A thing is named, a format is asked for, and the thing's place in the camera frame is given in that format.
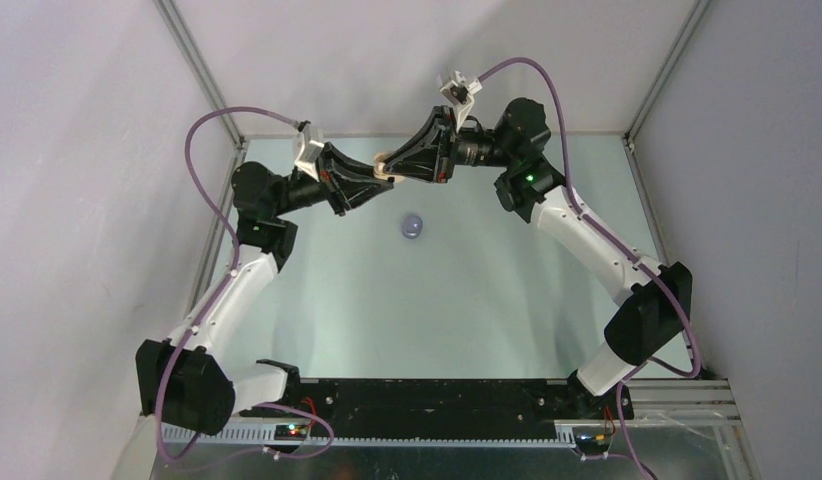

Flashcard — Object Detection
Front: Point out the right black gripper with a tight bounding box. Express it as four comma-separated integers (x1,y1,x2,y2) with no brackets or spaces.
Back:
383,106,516,185

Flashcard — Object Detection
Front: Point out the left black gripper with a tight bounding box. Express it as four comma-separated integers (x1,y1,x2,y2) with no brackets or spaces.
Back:
271,142,392,217

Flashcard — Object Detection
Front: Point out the beige earbud charging case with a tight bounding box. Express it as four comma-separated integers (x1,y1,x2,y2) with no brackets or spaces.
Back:
373,152,405,183

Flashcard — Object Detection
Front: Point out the purple earbud charging case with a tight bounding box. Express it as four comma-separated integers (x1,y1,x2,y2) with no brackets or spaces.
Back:
401,214,423,239

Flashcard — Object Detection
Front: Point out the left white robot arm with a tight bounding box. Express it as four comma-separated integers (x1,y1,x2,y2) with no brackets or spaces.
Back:
135,143,396,435

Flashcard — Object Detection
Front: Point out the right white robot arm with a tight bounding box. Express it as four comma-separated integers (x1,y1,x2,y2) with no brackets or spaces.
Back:
375,98,693,418

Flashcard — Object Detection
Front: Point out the left controller board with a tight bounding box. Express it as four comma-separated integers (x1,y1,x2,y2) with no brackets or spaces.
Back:
274,424,309,441

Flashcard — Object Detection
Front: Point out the controller board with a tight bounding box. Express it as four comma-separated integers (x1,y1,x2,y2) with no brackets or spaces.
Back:
575,434,614,447
274,424,309,441

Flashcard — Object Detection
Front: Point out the right controller board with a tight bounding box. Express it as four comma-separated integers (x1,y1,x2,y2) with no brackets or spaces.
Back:
575,434,614,447

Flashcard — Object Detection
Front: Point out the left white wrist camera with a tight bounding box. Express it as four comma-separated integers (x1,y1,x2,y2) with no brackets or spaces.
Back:
293,121,324,181

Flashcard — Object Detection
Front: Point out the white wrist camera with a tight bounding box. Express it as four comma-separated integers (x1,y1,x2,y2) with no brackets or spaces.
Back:
293,121,324,181
439,71,482,129

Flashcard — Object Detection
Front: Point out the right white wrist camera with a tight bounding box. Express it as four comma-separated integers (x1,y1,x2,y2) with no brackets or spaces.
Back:
439,71,482,129

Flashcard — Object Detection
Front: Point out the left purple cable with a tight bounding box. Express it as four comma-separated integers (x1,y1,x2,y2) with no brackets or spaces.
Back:
154,106,335,465

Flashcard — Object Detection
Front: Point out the aluminium frame rail front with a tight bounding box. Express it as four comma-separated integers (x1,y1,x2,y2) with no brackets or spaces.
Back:
162,379,740,447

